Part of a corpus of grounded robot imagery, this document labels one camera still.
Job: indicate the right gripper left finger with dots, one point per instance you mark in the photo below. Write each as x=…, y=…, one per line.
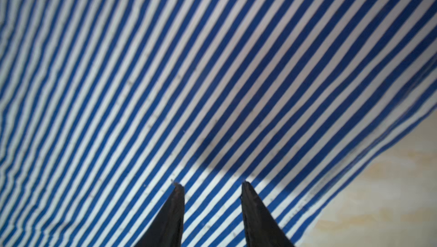
x=166, y=229

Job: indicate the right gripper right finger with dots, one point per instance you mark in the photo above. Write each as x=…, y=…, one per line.
x=260, y=229

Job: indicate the blue white striped tank top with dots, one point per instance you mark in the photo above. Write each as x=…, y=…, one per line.
x=107, y=104

